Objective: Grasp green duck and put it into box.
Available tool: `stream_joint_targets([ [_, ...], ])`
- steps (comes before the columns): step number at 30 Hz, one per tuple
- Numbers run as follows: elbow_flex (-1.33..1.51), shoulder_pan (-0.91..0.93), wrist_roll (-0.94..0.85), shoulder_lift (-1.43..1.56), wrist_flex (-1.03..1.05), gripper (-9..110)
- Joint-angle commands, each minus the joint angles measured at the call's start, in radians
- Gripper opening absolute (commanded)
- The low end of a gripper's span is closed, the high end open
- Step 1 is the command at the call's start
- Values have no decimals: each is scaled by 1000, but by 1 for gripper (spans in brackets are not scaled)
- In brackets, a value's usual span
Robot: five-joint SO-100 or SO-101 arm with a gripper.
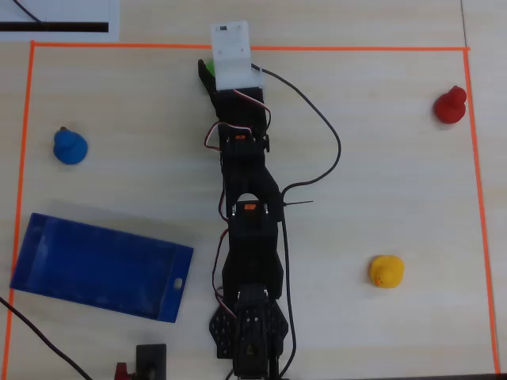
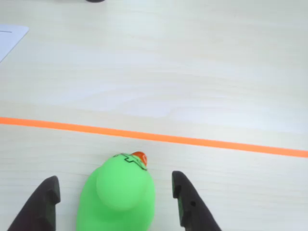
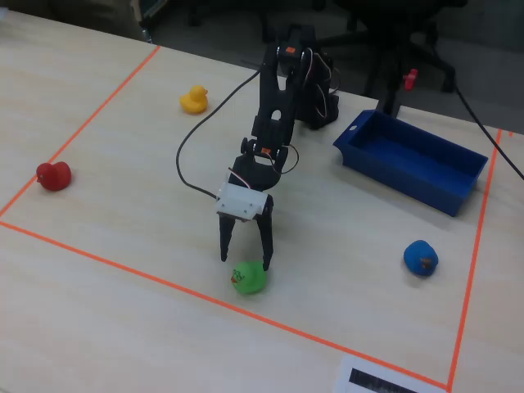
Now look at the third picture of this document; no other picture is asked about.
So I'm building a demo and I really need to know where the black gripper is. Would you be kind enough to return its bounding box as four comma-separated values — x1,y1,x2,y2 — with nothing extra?
218,153,284,272

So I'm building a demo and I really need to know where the black camera cable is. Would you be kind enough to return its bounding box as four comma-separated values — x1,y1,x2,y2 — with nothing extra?
175,69,263,200

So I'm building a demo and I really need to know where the black power cable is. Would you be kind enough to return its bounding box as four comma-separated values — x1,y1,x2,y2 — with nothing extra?
452,79,524,182

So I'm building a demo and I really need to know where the blue plastic box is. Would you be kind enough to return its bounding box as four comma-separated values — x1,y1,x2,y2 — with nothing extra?
332,109,490,218

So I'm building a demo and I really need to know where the orange tape strip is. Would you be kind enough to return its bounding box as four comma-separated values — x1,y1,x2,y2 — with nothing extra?
447,129,504,391
0,220,449,390
0,45,161,218

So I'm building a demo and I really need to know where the black office chair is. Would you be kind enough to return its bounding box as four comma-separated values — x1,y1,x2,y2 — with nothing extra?
318,0,458,116

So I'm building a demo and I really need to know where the red rubber duck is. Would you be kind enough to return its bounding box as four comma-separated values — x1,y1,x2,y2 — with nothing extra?
35,160,74,192

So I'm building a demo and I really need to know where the white paper with black bar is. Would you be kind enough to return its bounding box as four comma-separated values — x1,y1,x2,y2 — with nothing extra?
333,354,448,393

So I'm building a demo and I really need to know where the white camera box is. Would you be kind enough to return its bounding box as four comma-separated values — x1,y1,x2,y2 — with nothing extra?
215,179,269,224

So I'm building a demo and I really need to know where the yellow rubber duck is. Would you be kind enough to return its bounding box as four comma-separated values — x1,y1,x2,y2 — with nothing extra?
178,84,210,115

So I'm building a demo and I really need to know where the green rubber duck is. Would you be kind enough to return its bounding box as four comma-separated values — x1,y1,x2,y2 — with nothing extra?
230,260,269,296

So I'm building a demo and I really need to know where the blue rubber duck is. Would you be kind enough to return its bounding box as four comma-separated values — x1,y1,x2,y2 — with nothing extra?
403,239,440,278

